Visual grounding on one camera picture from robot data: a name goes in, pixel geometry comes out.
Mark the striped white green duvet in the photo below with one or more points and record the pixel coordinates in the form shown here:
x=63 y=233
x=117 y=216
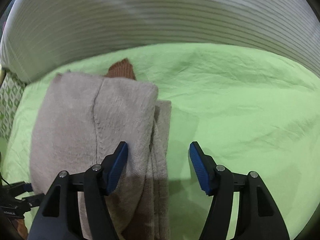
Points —
x=41 y=35

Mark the beige knit sweater brown trim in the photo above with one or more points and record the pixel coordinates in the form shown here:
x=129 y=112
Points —
x=83 y=118

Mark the person's left hand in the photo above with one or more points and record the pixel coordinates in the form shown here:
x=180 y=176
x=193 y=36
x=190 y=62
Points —
x=20 y=227

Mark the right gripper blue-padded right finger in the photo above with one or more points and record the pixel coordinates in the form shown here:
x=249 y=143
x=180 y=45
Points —
x=258 y=214

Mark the green bed sheet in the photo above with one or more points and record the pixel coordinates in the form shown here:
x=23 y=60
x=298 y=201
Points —
x=249 y=109

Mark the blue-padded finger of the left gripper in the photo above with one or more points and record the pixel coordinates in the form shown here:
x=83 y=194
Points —
x=23 y=187
x=34 y=200

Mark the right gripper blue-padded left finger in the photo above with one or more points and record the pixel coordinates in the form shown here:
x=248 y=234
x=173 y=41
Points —
x=58 y=216

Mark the green white patterned pillow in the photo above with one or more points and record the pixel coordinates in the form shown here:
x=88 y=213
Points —
x=11 y=93

